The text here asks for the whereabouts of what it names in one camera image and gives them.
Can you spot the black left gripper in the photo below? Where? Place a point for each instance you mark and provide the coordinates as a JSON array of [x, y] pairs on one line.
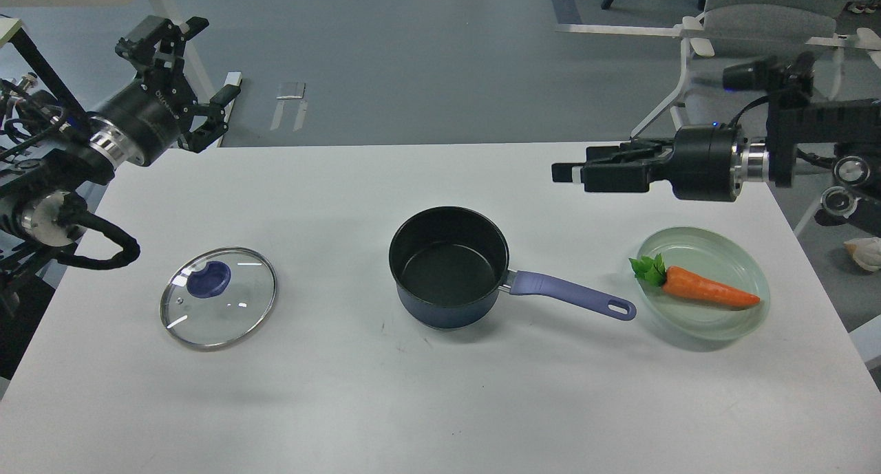
[[143, 120]]

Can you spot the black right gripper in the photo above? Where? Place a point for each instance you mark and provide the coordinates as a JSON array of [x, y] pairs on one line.
[[708, 163]]

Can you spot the blue saucepan with handle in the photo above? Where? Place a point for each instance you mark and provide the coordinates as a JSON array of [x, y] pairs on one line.
[[451, 263]]

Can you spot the glass lid blue knob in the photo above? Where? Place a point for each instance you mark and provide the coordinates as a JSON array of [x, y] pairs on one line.
[[219, 298]]

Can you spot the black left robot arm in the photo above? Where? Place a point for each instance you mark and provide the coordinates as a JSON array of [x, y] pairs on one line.
[[57, 146]]

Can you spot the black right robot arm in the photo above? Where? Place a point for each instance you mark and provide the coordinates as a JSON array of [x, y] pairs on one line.
[[838, 137]]

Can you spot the orange toy carrot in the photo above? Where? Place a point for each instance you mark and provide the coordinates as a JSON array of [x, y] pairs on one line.
[[679, 282]]

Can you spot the white floor socket plate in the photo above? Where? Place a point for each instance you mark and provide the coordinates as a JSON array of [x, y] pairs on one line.
[[291, 91]]

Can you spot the pale green glass plate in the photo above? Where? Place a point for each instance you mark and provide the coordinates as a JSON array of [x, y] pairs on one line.
[[714, 257]]

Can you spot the black metal rack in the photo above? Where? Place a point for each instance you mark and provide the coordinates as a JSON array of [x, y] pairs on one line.
[[13, 32]]

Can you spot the grey office chair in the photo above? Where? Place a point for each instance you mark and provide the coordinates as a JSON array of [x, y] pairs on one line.
[[741, 30]]

